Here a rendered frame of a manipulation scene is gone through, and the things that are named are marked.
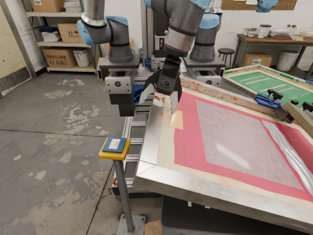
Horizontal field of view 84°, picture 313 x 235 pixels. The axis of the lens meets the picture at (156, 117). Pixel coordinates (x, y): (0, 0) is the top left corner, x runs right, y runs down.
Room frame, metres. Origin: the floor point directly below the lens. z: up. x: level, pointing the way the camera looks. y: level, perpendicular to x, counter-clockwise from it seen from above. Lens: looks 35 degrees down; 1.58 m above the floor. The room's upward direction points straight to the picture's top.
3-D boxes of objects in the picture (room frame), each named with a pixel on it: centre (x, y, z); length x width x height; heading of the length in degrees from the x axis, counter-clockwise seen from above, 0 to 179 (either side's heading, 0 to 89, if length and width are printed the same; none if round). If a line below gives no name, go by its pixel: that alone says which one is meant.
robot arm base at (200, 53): (1.08, -0.28, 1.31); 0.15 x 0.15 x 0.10
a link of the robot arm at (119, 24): (1.06, 0.22, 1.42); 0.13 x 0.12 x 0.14; 130
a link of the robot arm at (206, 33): (1.09, -0.28, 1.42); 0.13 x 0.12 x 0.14; 157
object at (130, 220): (0.63, 0.21, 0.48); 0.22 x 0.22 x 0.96; 84
